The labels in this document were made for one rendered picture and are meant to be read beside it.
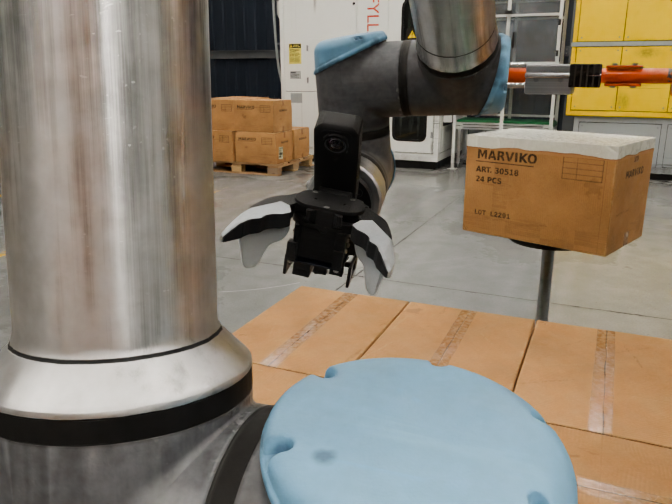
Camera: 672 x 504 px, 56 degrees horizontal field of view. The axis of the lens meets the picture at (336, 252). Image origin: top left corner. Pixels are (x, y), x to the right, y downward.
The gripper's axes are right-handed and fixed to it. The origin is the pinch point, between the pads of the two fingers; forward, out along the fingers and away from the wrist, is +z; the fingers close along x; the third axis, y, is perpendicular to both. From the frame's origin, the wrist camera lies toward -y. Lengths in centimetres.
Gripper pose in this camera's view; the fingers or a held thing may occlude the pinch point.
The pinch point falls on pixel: (304, 250)
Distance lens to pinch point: 54.7
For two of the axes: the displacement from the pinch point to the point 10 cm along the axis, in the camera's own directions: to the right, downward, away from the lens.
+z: -1.9, 3.8, -9.0
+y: -1.5, 9.0, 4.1
